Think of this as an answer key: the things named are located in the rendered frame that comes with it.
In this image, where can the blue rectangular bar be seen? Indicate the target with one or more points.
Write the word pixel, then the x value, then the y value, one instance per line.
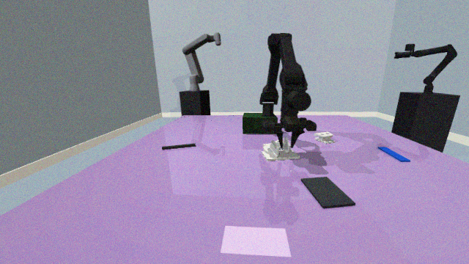
pixel 395 155

